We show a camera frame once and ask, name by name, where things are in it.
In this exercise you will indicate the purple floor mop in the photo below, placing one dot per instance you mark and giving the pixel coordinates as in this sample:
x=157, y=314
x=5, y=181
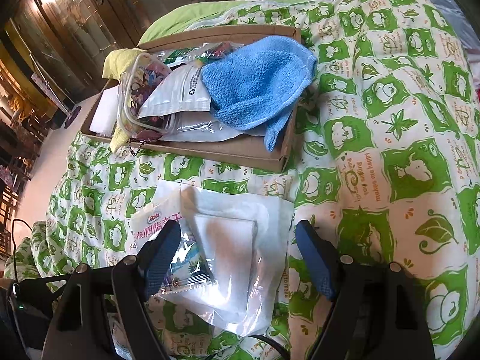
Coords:
x=73, y=118

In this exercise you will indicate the dark wooden furniture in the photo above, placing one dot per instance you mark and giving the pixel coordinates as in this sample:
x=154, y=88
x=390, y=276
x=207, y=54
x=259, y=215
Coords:
x=15, y=195

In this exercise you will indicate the colourful printed packet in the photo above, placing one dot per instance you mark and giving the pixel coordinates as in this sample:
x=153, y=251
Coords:
x=217, y=50

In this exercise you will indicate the white foam block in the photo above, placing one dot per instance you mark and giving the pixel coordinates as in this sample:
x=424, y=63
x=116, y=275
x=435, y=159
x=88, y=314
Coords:
x=105, y=112

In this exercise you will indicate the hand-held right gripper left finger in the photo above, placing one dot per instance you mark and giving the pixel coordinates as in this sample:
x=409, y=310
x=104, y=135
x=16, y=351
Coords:
x=161, y=260

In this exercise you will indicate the plain green bedsheet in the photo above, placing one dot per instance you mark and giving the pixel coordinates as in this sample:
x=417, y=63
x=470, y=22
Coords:
x=168, y=22

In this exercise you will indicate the white pillow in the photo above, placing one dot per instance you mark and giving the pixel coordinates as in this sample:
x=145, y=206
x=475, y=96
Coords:
x=442, y=3

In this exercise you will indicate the yellow cloth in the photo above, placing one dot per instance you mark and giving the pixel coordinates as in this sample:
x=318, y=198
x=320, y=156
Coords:
x=116, y=63

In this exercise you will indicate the clear pouch of colourful trinkets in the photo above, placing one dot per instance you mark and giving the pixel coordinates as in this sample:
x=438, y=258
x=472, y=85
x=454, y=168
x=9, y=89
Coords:
x=131, y=93

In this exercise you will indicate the white cloth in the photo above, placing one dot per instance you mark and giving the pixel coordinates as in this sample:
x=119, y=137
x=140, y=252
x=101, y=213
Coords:
x=232, y=255

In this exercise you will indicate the white snack packet pink print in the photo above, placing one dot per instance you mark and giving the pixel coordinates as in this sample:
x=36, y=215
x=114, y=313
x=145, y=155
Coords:
x=157, y=217

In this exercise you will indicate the blue towel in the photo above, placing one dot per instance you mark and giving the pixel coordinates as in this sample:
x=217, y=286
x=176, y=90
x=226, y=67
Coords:
x=255, y=82

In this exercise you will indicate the shallow cardboard tray box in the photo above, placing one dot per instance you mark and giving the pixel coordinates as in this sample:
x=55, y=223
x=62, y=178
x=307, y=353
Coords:
x=225, y=153

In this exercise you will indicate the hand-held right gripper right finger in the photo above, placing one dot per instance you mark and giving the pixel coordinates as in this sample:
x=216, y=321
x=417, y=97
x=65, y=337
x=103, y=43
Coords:
x=315, y=260

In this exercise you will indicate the white packet with red print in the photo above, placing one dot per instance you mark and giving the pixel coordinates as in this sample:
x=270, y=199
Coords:
x=176, y=90

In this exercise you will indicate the wooden glass door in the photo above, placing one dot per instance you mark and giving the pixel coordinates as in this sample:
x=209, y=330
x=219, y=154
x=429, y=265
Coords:
x=56, y=45
x=142, y=0

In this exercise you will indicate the small colourful snack packet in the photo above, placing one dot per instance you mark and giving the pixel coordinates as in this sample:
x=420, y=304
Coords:
x=191, y=266

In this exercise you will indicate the green and white printed quilt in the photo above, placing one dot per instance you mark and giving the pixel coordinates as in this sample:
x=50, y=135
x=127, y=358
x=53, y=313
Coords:
x=393, y=120

